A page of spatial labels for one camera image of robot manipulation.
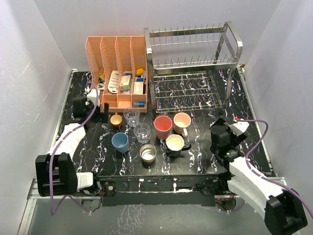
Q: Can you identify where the small orange ceramic mug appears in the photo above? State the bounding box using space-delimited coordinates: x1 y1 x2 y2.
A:
110 112 123 128

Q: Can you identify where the clear faceted glass cup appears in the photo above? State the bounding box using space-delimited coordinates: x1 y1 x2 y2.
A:
123 107 140 127

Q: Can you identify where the blue plastic tumbler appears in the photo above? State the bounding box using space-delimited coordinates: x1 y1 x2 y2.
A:
112 132 129 153

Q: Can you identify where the pink textured mug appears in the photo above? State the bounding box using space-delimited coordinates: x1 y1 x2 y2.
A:
173 113 191 137

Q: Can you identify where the black ceramic mug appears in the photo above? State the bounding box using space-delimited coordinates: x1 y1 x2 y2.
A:
165 134 192 157

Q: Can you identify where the pink plastic tumbler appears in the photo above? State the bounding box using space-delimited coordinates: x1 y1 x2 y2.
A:
154 116 173 141

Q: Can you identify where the brown and cream cup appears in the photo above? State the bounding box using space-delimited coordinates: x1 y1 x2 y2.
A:
139 144 157 164

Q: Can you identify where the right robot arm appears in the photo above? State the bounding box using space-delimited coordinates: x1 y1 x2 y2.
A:
210 118 308 235

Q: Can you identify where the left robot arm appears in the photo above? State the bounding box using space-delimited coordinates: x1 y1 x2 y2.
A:
35 96 109 197

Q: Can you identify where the steel two-tier dish rack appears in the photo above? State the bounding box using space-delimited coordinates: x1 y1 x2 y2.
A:
144 21 243 114

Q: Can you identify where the white barcode card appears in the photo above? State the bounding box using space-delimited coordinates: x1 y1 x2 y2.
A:
108 70 119 94

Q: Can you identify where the grey blue cylinder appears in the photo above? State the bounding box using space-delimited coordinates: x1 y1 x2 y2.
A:
133 101 145 108

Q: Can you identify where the green and white box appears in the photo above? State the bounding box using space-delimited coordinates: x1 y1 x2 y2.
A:
119 74 132 91

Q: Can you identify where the white red-print box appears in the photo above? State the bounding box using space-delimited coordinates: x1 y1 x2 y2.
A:
133 81 144 94

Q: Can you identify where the peach plastic desk organizer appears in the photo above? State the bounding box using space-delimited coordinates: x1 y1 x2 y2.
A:
85 36 148 113

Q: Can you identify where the yellow eraser block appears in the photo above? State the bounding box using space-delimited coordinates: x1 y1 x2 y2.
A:
136 69 144 77

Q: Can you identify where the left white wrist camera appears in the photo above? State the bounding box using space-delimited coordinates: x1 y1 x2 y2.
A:
85 86 100 106

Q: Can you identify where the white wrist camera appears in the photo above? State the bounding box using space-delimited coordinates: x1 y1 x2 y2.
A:
85 86 100 106
229 118 249 136

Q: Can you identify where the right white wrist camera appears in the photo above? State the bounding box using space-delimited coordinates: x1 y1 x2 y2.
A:
229 118 249 136

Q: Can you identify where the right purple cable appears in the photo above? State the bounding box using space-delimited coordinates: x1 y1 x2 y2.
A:
232 118 313 223

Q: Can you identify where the purple cable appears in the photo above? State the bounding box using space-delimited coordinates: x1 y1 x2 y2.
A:
50 82 101 216
232 118 313 223

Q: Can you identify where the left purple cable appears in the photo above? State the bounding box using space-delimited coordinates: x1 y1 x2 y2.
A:
50 82 101 216

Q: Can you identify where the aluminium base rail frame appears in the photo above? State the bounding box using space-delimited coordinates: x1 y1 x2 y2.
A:
19 180 268 235

